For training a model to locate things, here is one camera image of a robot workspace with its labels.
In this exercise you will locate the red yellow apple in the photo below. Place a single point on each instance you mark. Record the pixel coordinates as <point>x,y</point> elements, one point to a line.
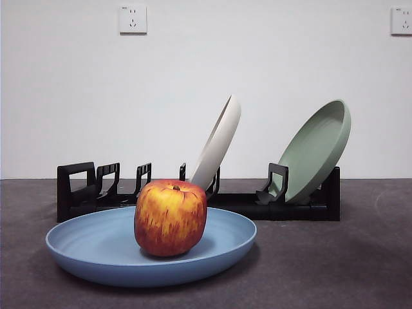
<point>170,219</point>

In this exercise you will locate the white wall socket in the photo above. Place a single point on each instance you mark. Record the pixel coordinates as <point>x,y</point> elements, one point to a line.
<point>133,19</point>
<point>402,21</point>

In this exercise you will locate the black plate rack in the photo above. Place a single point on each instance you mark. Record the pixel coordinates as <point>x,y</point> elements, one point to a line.
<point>289,210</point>

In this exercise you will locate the blue plate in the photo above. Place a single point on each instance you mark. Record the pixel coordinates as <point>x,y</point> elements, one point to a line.
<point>106,251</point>

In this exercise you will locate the white plate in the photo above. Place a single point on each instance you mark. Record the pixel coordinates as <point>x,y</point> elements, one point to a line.
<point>222,138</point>

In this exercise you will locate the green plate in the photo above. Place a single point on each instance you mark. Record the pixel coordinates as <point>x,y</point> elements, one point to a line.
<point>315,145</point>

